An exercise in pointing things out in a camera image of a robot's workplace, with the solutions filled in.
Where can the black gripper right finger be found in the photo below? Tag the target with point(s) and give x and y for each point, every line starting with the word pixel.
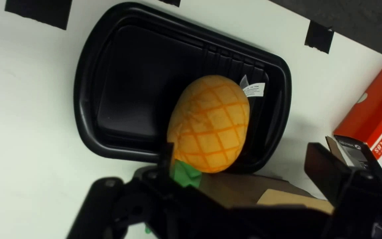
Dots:
pixel 354 195

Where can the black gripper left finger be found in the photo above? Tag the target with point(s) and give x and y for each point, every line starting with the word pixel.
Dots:
pixel 125 208

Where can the orange pineapple plush toy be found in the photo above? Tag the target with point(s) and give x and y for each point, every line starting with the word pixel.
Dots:
pixel 211 124

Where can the red and white box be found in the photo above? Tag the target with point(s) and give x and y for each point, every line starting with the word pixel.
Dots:
pixel 372 120

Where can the brown cardboard box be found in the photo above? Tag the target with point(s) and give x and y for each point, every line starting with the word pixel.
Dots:
pixel 244 191

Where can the black plastic tray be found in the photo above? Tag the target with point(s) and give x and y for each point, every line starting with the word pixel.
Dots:
pixel 129 88

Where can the black tape piece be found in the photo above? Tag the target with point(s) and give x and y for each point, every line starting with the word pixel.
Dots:
pixel 39 11
pixel 171 2
pixel 319 36

